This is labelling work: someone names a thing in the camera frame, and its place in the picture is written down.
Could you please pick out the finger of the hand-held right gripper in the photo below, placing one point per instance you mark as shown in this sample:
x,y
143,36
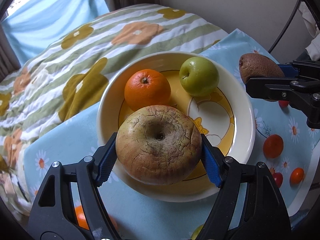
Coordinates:
x,y
287,69
270,88

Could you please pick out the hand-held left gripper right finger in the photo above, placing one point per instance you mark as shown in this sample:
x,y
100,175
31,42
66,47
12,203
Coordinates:
x,y
211,165

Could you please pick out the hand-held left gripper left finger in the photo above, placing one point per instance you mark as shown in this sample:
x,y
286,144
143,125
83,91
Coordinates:
x,y
106,165

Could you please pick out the small red tomato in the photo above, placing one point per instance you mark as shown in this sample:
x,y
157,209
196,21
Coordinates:
x,y
283,103

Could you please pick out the brown kiwi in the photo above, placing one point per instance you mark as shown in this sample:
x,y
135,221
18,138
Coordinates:
x,y
257,65

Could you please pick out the large cracked apple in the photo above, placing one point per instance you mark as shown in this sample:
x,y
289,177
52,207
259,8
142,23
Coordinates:
x,y
157,145

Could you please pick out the orange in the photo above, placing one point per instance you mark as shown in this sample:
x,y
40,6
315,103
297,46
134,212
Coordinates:
x,y
81,217
147,90

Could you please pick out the yellow and white bowl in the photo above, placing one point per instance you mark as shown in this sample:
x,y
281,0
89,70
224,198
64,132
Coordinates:
x,y
110,105

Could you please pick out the green apple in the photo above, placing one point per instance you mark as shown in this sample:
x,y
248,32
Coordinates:
x,y
199,76
197,233

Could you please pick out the small mandarin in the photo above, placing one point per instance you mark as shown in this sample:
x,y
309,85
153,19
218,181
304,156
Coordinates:
x,y
296,176

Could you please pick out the white plastic bag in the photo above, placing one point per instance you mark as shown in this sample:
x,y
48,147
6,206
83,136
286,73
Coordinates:
x,y
311,40

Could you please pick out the blue daisy tablecloth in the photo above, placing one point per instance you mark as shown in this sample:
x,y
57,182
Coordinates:
x,y
155,217

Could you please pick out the striped floral blanket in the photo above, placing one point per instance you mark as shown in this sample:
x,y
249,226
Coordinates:
x,y
50,67

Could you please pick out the light blue window cloth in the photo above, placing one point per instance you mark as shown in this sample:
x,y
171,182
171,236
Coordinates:
x,y
50,12

